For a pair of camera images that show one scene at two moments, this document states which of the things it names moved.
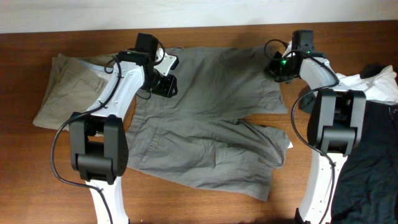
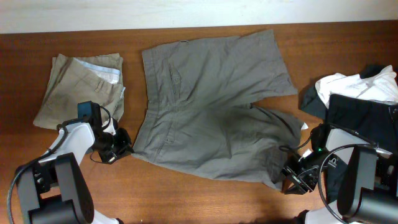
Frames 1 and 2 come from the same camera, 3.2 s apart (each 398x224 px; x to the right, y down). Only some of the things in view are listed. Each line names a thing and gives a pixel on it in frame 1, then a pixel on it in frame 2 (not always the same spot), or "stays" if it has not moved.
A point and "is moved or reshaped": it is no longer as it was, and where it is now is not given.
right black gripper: [272, 69] to [301, 185]
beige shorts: [74, 83] stays
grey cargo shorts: [200, 136] is moved or reshaped
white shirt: [382, 86] stays
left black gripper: [166, 88] to [124, 149]
